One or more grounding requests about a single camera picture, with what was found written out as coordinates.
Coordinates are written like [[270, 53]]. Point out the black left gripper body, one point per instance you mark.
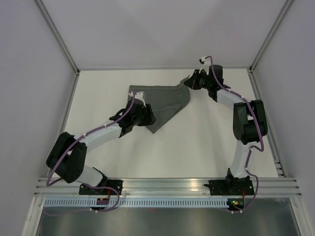
[[145, 118]]

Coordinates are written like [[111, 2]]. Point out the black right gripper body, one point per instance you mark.
[[200, 80]]

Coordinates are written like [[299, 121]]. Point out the grey cloth napkin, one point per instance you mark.
[[165, 101]]

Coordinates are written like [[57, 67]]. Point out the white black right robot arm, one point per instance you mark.
[[249, 126]]

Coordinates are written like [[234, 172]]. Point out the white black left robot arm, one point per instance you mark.
[[68, 155]]

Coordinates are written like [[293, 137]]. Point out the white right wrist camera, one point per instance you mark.
[[205, 64]]

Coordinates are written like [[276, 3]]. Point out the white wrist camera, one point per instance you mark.
[[137, 96], [205, 64]]

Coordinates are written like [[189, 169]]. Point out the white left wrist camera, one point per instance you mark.
[[137, 96]]

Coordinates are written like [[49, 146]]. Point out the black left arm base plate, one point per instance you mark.
[[110, 187]]

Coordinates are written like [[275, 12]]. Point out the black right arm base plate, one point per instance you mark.
[[222, 188]]

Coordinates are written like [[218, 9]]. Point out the aluminium post back right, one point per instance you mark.
[[271, 33]]

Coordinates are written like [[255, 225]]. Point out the aluminium post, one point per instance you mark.
[[56, 34], [271, 33]]

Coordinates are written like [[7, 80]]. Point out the white slotted cable duct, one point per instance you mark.
[[137, 202]]

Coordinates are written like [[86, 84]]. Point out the aluminium frame rail front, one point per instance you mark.
[[172, 187]]

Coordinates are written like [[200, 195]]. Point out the aluminium post back left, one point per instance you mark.
[[56, 34]]

